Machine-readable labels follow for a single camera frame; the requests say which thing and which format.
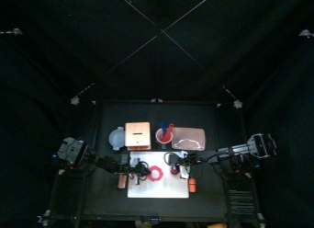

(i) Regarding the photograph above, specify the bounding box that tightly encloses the clear plastic container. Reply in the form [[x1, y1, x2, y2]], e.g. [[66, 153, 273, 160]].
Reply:
[[171, 126, 207, 152]]

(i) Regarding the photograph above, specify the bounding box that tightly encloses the pale blue plastic bowl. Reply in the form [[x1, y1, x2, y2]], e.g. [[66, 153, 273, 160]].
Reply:
[[108, 126, 126, 152]]

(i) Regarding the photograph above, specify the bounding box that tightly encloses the red plastic utensil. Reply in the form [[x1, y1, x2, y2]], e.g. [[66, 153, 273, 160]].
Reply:
[[161, 123, 175, 143]]

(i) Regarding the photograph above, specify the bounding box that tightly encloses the red dough ring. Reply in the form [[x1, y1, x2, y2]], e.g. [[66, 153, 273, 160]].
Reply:
[[147, 165, 164, 182]]

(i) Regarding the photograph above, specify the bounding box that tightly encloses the wooden drawer box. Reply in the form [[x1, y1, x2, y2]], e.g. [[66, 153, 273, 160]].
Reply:
[[124, 121, 152, 152]]

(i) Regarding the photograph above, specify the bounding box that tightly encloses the blue plastic utensil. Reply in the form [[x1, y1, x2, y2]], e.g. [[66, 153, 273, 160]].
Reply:
[[159, 120, 168, 150]]

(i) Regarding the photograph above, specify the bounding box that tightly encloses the orange plastic cylinder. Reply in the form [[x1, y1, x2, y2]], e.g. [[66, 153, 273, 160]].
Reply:
[[187, 177, 197, 193]]

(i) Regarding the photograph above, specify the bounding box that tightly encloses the white cutting mat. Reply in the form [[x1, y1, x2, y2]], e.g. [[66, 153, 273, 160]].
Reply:
[[126, 150, 191, 199]]

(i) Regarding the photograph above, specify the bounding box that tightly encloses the white printed label sheet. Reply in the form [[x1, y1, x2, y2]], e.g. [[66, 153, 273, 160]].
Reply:
[[228, 189, 255, 221]]

